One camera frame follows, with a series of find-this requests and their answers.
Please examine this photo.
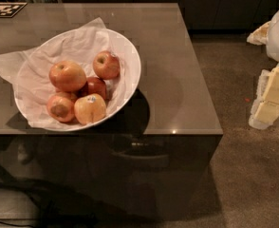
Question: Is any top right red apple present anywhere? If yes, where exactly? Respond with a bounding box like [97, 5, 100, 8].
[93, 50, 121, 80]

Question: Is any white paper napkin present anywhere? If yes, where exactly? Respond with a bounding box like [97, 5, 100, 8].
[0, 17, 138, 130]

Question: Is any dark red middle apple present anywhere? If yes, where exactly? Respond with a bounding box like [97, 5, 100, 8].
[79, 77, 107, 100]

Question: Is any yellow apple with sticker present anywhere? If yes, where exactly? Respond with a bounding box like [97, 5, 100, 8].
[74, 93, 106, 125]

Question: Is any dark glass table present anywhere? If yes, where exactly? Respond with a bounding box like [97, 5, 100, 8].
[0, 4, 223, 221]

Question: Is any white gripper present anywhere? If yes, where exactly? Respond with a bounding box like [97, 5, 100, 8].
[247, 10, 279, 130]

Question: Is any large red apple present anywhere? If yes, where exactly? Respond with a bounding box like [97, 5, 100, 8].
[48, 61, 86, 92]

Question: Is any white bowl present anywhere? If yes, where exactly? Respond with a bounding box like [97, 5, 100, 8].
[13, 28, 142, 133]

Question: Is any bruised front left apple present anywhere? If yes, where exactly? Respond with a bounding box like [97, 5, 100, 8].
[46, 92, 77, 123]

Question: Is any black white marker tag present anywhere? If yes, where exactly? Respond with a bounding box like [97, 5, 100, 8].
[0, 2, 28, 18]

